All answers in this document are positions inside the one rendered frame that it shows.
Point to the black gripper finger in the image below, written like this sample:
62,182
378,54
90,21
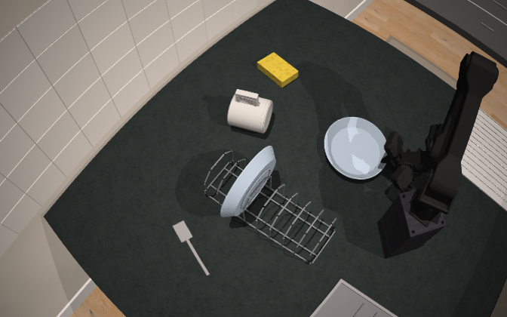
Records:
391,168
387,160

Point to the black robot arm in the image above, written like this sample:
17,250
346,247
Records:
448,142

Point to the yellow sponge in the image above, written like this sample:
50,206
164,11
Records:
277,69

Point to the white round plate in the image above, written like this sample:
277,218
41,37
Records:
355,147
260,167

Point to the grey metal dish rack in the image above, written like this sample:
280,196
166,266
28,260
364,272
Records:
233,164

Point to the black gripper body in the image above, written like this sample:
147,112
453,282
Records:
393,149

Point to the grey mug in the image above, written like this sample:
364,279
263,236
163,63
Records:
248,114

